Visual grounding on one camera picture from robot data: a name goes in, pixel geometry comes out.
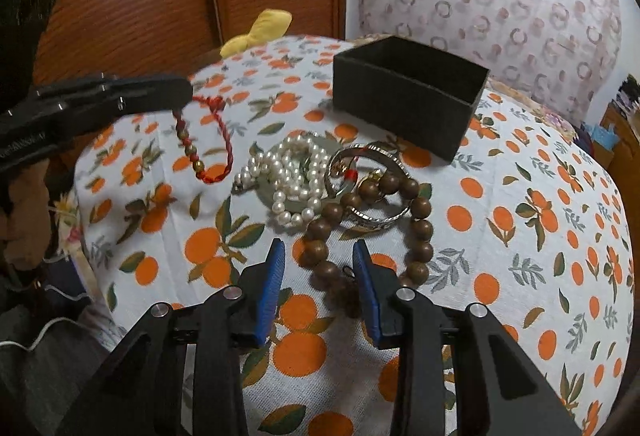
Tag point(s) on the silver bangle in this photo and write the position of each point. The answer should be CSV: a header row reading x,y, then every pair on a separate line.
x,y
337,184

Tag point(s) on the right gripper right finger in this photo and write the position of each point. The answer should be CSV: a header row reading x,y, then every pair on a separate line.
x,y
499,390

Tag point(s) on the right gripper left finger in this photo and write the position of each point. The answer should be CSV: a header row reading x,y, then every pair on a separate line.
x,y
137,390

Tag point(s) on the yellow plush toy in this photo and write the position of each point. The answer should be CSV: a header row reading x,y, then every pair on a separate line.
x,y
270,25

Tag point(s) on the wooden sideboard cabinet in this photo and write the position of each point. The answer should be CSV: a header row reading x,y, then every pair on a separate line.
x,y
622,162

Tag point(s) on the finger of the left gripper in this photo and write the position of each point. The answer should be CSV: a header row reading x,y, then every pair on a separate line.
x,y
135,95

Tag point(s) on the green stone pendant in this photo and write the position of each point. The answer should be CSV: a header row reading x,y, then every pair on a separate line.
x,y
291,176

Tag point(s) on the person's left hand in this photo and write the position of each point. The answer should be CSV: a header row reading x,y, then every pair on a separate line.
x,y
26,231

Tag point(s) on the black open jewelry box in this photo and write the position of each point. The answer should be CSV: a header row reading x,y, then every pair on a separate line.
x,y
422,94

